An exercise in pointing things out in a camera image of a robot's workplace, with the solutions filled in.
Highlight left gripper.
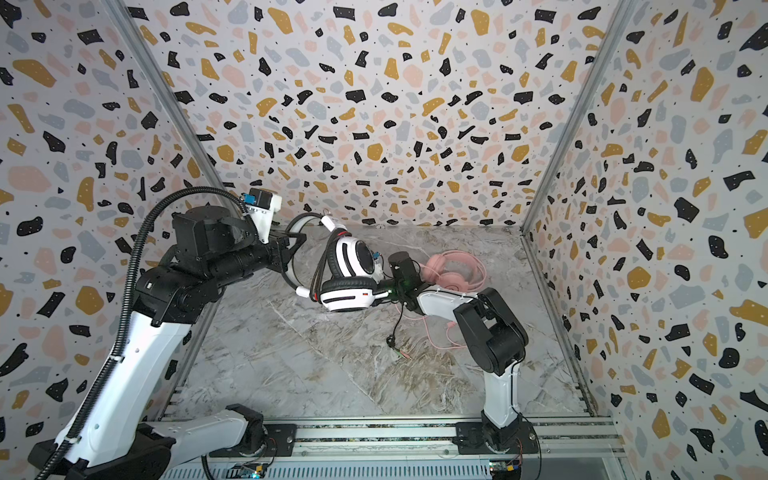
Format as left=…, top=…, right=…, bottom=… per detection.
left=214, top=227, right=310, bottom=288

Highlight white black headphones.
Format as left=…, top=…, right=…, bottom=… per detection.
left=284, top=212, right=384, bottom=312

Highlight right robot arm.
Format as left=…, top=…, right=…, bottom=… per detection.
left=382, top=251, right=529, bottom=453

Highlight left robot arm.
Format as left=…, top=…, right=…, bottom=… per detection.
left=29, top=199, right=316, bottom=479

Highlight pink headphones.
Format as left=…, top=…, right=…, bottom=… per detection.
left=420, top=250, right=488, bottom=293

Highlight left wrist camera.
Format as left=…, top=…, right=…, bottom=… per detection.
left=242, top=188, right=282, bottom=244

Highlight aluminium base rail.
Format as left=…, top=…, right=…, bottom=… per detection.
left=159, top=416, right=633, bottom=479

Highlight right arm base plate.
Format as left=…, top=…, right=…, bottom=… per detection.
left=452, top=418, right=540, bottom=455

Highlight left corner aluminium post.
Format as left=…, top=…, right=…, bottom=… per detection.
left=103, top=0, right=225, bottom=189

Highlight corner aluminium post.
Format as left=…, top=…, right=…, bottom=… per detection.
left=520, top=0, right=637, bottom=237
left=103, top=0, right=225, bottom=189

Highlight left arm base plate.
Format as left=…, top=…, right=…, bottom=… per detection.
left=210, top=423, right=298, bottom=459

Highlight black corrugated cable conduit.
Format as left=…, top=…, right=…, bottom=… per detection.
left=32, top=187, right=248, bottom=480

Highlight right corner aluminium post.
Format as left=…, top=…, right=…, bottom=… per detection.
left=520, top=0, right=637, bottom=237

